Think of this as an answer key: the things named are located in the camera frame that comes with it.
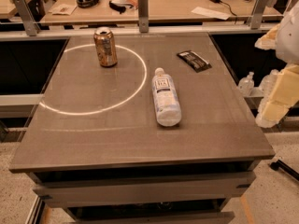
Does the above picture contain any wooden background desk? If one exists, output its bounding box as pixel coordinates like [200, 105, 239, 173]
[39, 0, 284, 26]

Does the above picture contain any black chair leg caster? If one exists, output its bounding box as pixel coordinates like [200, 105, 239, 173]
[270, 160, 299, 181]

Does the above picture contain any grey drawer cabinet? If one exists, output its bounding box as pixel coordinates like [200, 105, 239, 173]
[25, 159, 258, 224]

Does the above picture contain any metal bracket post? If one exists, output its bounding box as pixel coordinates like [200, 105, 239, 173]
[247, 0, 268, 30]
[137, 0, 149, 33]
[12, 0, 39, 36]

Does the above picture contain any right metal bracket post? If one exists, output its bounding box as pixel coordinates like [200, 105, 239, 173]
[247, 0, 268, 30]

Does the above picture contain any small clear bottle right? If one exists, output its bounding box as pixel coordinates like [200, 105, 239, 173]
[259, 69, 278, 97]

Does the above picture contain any clear plastic water bottle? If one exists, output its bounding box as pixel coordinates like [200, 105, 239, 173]
[151, 67, 181, 127]

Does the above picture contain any left metal bracket post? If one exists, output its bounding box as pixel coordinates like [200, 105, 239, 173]
[12, 0, 39, 36]

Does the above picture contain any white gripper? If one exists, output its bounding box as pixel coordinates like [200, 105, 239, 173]
[255, 2, 299, 128]

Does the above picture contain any copper soda can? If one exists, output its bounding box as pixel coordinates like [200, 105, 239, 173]
[93, 27, 118, 67]

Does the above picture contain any small clear bottle left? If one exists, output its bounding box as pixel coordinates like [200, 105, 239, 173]
[238, 72, 254, 96]

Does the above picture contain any middle metal bracket post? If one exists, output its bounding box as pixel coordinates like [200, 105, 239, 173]
[137, 0, 149, 33]

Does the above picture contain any black snack packet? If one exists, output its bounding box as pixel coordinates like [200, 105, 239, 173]
[177, 50, 211, 73]

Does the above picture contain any small clear bottle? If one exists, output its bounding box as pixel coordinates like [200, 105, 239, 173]
[238, 72, 254, 96]
[259, 69, 278, 97]

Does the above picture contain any white paper sheet right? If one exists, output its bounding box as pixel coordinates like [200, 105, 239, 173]
[192, 7, 230, 21]

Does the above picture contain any paper note left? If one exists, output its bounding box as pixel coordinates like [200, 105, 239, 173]
[51, 4, 77, 16]

